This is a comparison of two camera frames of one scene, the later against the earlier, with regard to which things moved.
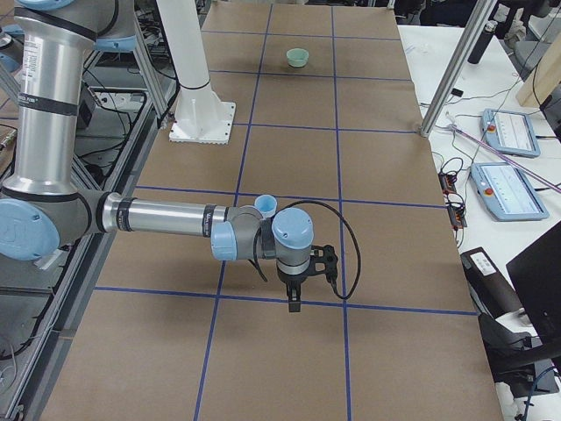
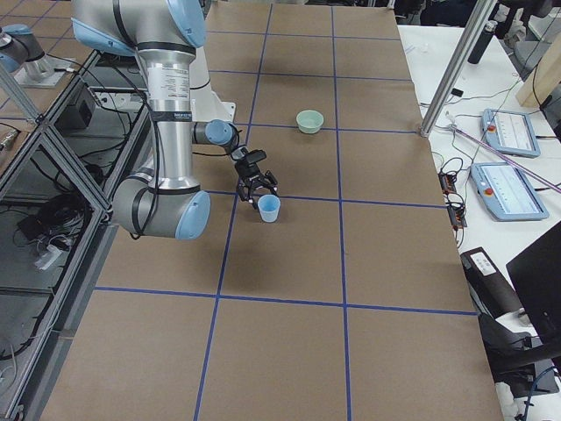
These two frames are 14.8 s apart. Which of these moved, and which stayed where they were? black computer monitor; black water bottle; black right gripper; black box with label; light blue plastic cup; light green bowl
Moved: black right gripper; light green bowl
Stayed: black box with label; black water bottle; black computer monitor; light blue plastic cup
